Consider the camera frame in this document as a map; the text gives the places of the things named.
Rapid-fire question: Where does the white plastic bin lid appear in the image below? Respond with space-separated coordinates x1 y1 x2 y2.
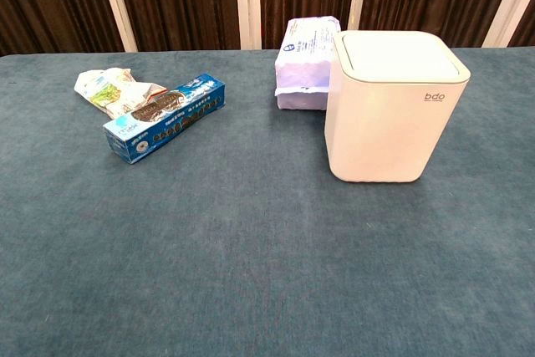
341 32 464 80

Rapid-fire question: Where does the white lidded trash bin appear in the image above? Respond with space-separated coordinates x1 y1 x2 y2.
324 30 471 184

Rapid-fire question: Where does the teal table cloth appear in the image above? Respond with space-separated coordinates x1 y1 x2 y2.
0 47 535 357

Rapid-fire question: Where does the lavender tissue pack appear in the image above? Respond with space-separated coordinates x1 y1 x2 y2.
273 15 341 111

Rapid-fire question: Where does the blue cookie box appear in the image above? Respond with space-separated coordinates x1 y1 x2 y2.
102 73 227 165

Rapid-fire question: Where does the crumpled white snack wrapper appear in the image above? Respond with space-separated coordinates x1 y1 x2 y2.
74 67 168 120

